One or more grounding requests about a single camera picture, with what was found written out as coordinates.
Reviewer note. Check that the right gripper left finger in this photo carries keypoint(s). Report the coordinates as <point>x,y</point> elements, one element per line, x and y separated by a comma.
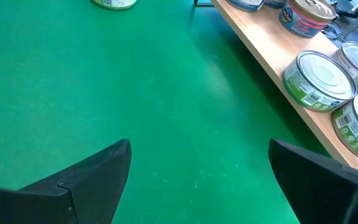
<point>73,202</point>

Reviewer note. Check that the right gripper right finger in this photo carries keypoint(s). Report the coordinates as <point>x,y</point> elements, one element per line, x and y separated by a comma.
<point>322,199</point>

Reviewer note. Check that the black frame wooden shelf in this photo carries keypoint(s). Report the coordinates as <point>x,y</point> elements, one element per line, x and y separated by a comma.
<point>269,46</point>

